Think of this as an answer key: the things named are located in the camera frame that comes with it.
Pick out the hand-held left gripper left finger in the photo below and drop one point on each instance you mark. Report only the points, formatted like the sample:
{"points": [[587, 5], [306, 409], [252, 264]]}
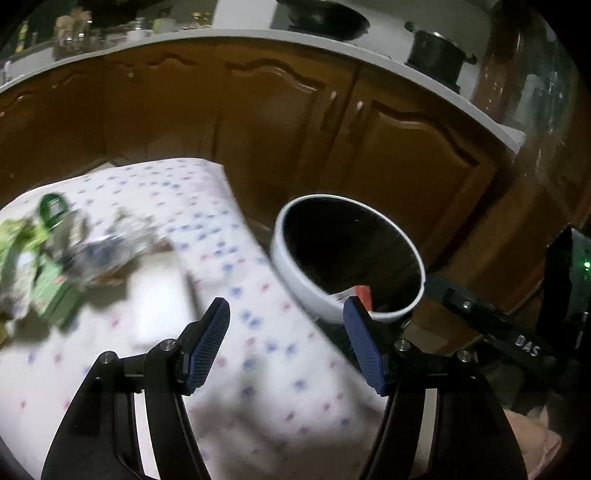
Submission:
{"points": [[210, 339]]}

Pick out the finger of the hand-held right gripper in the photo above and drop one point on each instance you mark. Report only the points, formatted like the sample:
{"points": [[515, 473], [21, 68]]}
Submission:
{"points": [[489, 321]]}

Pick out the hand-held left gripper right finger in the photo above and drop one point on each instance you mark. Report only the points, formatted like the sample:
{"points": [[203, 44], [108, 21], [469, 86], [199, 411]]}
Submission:
{"points": [[364, 346]]}

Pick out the red and white wrapper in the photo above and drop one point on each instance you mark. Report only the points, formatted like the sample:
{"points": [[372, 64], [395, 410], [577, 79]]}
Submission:
{"points": [[362, 293]]}

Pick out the white paper box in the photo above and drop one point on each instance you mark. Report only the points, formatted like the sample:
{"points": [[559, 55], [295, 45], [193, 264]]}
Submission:
{"points": [[159, 300]]}

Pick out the white bowl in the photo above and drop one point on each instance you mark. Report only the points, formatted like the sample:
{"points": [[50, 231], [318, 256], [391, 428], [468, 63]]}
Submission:
{"points": [[295, 258]]}

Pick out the clear plastic wrapper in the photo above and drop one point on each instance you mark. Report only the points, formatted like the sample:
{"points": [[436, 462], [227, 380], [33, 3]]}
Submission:
{"points": [[106, 249]]}

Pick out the green paper box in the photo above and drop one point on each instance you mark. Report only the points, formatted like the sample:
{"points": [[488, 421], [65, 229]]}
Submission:
{"points": [[53, 290]]}

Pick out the white floral cloth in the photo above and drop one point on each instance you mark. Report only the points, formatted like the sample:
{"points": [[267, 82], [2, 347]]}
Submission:
{"points": [[258, 369]]}

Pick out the pink cloth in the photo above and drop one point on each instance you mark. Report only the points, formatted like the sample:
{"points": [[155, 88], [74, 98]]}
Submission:
{"points": [[531, 438]]}

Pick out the wooden framed glass door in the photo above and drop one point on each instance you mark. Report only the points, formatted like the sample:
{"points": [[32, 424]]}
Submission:
{"points": [[531, 92]]}

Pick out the wooden kitchen base cabinet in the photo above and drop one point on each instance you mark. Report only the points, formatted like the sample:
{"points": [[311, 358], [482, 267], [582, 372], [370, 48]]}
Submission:
{"points": [[286, 129]]}

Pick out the black cooking pot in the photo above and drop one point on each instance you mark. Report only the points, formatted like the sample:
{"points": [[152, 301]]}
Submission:
{"points": [[436, 53]]}

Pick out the white kitchen countertop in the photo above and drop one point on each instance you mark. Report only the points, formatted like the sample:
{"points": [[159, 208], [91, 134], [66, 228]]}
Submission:
{"points": [[258, 36]]}

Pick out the black wok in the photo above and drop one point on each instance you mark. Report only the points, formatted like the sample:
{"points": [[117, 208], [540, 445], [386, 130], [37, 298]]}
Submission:
{"points": [[328, 16]]}

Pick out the rack of glass jars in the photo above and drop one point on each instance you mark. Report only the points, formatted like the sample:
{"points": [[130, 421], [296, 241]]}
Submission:
{"points": [[74, 34]]}

